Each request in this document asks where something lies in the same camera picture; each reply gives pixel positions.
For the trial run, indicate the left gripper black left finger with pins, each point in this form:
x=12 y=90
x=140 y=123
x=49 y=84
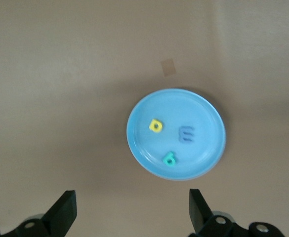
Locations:
x=60 y=217

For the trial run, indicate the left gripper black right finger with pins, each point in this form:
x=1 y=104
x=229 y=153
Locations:
x=201 y=217

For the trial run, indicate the teal letter b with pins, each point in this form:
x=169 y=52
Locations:
x=170 y=154

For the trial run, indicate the blue letter E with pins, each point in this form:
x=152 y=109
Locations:
x=181 y=134

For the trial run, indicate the yellow letter d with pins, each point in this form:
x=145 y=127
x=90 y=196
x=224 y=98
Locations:
x=152 y=122

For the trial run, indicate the blue plate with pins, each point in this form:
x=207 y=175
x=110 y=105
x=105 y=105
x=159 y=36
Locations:
x=196 y=111

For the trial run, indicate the brown tape patch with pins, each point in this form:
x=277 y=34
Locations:
x=169 y=67

